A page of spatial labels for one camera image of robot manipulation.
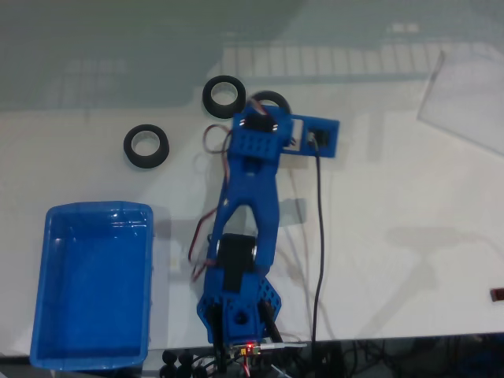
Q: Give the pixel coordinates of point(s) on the blue plastic bin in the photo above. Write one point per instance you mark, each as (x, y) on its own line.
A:
(90, 283)

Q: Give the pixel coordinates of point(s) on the blue gripper camera mount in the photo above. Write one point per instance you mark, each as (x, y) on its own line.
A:
(330, 149)

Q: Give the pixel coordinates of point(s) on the black clamp knob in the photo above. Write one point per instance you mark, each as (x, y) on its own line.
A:
(168, 358)
(184, 360)

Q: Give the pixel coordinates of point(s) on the clear acrylic sheet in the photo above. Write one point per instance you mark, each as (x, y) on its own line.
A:
(464, 102)

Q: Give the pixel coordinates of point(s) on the motor controller board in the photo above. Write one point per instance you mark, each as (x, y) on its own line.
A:
(248, 349)

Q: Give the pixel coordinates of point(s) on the black tape roll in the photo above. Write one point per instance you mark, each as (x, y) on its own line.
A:
(275, 95)
(130, 155)
(208, 106)

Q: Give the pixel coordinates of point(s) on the small brown object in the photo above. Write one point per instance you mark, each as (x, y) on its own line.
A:
(497, 295)

